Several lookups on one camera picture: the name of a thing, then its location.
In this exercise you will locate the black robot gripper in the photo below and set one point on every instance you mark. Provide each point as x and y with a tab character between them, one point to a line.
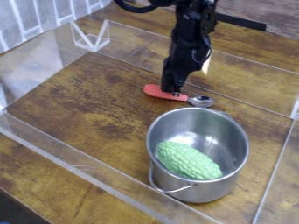
187	56

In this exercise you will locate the orange handled metal spoon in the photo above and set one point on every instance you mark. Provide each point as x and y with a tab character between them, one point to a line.
201	101

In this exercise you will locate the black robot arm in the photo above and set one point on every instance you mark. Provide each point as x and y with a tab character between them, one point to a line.
195	19

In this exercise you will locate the stainless steel pot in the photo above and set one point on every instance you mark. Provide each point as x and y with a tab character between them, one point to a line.
199	149

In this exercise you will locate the green bitter melon toy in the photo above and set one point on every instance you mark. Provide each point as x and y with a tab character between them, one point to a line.
186	161

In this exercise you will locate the clear acrylic corner bracket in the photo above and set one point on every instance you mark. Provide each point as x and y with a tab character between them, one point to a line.
90	41

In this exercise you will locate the black wall strip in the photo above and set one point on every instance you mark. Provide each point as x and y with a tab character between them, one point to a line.
242	22

